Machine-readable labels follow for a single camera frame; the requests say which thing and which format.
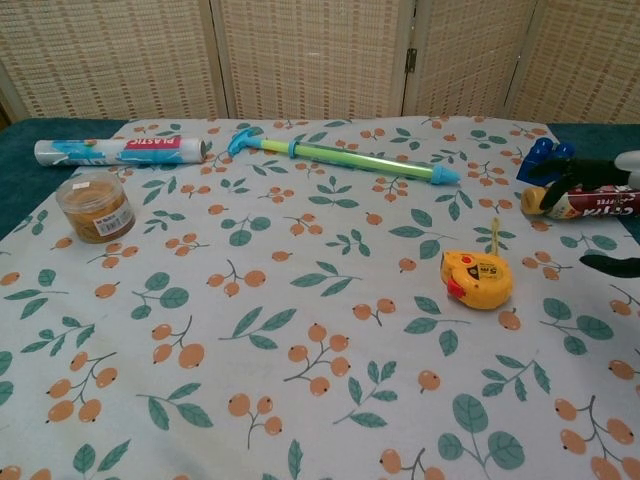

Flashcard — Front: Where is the teal table cover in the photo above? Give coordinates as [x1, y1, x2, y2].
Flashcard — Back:
[0, 118, 640, 242]

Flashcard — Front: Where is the woven folding screen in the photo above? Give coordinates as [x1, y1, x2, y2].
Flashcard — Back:
[0, 0, 640, 127]

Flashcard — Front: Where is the yellow tape measure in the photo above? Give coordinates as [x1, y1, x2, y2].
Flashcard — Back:
[440, 217, 515, 312]

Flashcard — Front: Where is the green blue water squirter toy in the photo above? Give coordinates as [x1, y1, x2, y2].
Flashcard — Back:
[227, 127, 461, 189]

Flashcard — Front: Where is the floral fruit print tablecloth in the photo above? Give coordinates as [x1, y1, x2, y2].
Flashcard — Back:
[0, 115, 640, 480]

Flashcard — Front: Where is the plastic wrap roll tube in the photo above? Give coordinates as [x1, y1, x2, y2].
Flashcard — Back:
[33, 135, 209, 169]

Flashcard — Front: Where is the clear jar of rubber bands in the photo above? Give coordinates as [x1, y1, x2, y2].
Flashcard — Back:
[54, 173, 137, 245]

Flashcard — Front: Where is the brown coffee drink bottle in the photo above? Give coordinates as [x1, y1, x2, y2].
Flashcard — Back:
[521, 182, 640, 223]

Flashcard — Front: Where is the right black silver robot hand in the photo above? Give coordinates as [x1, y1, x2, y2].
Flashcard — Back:
[528, 151, 640, 280]

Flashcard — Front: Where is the blue building block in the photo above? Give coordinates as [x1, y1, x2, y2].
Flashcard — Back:
[518, 137, 576, 182]

